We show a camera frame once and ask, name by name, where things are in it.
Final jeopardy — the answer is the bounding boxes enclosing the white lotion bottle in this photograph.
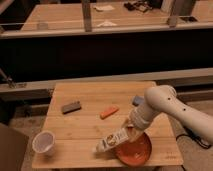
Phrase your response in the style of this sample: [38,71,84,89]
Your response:
[93,128,129,153]

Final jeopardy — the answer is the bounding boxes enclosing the clear plastic cup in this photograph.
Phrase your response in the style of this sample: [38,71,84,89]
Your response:
[32,131,55,156]

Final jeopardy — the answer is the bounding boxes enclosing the metal post right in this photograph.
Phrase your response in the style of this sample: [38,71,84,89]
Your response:
[167,0,196,28]

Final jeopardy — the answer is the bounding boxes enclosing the metal post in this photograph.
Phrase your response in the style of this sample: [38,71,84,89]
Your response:
[81,0,92,32]
[167,0,196,28]

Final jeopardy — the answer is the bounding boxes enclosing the grey rectangular block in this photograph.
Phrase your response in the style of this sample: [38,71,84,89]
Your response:
[61,101,81,114]

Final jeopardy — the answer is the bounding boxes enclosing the metal post centre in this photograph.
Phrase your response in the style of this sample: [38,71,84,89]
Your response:
[81,0,92,32]

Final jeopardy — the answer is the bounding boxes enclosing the blue sponge block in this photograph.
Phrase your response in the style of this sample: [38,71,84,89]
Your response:
[132,96,144,106]

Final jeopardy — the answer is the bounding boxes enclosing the white paper on far table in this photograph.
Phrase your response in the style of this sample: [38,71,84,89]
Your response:
[94,5,115,12]

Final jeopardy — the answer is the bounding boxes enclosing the black cable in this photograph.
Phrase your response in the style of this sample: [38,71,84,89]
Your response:
[175,128,213,150]

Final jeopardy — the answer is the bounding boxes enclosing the orange ceramic bowl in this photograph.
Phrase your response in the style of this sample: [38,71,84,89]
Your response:
[115,133,152,167]

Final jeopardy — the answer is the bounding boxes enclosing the metal clamp left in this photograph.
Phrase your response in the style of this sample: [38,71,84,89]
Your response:
[0,68,27,88]

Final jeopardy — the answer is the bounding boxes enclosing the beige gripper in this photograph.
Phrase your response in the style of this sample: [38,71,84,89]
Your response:
[122,118,143,142]

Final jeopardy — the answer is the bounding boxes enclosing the black tools on far table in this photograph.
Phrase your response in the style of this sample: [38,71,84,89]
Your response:
[124,0,152,13]

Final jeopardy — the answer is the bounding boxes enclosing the white crumpled paper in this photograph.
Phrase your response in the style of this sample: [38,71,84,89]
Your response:
[97,20,117,27]

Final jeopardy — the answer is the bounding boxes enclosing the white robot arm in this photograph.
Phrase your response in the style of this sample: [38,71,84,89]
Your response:
[123,85,213,145]

